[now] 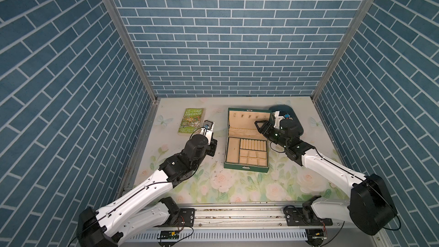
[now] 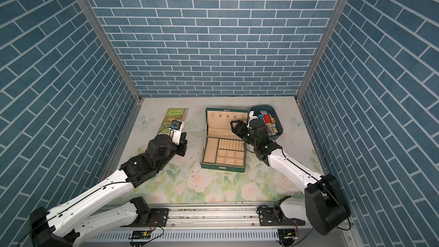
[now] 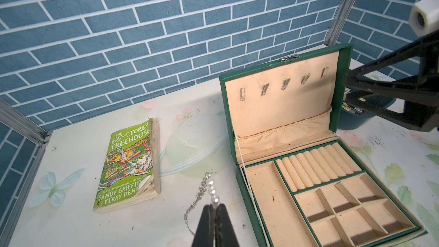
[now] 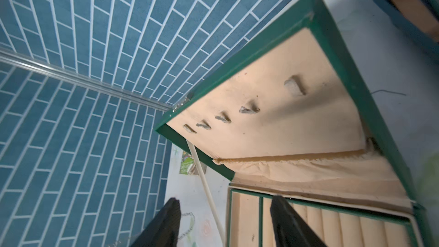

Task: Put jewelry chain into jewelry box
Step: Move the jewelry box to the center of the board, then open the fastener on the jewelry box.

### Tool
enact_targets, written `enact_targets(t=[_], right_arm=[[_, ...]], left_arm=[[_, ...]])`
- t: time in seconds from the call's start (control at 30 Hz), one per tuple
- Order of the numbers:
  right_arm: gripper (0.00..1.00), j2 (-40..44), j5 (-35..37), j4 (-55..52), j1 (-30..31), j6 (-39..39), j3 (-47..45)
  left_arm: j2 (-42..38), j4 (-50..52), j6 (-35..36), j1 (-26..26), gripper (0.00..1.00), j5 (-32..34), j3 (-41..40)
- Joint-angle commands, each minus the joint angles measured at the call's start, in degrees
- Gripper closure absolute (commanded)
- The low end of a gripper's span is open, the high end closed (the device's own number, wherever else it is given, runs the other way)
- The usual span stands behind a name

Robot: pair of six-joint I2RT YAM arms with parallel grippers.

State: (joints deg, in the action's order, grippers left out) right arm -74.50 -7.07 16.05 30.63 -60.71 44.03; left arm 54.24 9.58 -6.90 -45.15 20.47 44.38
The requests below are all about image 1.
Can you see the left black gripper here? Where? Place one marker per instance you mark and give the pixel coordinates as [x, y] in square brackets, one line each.
[212, 146]

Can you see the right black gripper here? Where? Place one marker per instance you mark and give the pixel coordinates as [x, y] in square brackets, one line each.
[267, 125]

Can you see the green jewelry box beige lining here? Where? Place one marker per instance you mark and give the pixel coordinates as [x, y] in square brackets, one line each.
[246, 147]

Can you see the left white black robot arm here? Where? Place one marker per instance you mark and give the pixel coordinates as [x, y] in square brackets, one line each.
[144, 206]

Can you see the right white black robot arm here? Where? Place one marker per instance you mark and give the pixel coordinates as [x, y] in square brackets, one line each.
[369, 206]

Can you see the teal tray of small items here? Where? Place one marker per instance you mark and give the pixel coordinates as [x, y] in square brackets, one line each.
[291, 109]

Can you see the green treehouse paperback book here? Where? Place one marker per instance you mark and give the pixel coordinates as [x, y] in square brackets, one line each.
[192, 119]

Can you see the left green circuit board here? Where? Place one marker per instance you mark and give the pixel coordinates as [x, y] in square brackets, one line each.
[169, 235]

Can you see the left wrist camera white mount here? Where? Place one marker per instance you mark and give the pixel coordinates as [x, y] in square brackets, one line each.
[207, 128]

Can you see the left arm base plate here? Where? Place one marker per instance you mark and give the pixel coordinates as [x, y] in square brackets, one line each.
[185, 217]

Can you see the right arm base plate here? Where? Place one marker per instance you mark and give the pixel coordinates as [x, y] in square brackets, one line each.
[304, 217]

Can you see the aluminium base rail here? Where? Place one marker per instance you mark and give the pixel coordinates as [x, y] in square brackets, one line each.
[241, 217]

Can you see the white perforated cable duct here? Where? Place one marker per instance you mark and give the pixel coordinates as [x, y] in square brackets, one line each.
[242, 235]

